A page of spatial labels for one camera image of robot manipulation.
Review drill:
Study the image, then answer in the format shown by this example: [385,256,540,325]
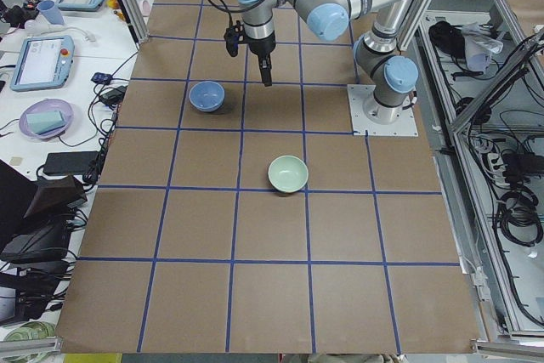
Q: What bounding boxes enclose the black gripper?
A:
[248,33,275,87]

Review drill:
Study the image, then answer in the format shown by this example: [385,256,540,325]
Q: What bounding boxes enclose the green bowl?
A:
[268,156,309,193]

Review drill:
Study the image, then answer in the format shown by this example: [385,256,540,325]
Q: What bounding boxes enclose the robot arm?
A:
[224,0,420,125]

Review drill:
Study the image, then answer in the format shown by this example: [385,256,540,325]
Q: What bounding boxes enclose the blue bowl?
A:
[189,81,225,112]

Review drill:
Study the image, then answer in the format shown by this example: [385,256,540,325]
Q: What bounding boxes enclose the small blue device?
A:
[91,72,113,85]

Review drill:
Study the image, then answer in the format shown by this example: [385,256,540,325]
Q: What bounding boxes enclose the black power brick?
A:
[43,150,99,176]

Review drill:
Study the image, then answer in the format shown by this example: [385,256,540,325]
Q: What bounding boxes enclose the near teach pendant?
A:
[10,36,75,92]

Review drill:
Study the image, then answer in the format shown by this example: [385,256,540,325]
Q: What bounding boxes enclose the blue plastic cup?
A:
[37,0,65,26]

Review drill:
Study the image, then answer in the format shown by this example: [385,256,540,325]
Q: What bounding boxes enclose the purple plate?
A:
[18,99,74,139]

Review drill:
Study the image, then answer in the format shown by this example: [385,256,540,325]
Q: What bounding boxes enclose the green sponge block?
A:
[25,111,65,134]

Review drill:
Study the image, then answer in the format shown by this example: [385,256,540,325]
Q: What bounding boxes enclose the white power strip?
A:
[484,151,507,187]

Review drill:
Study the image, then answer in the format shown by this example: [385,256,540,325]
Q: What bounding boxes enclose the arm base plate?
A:
[347,84,418,138]

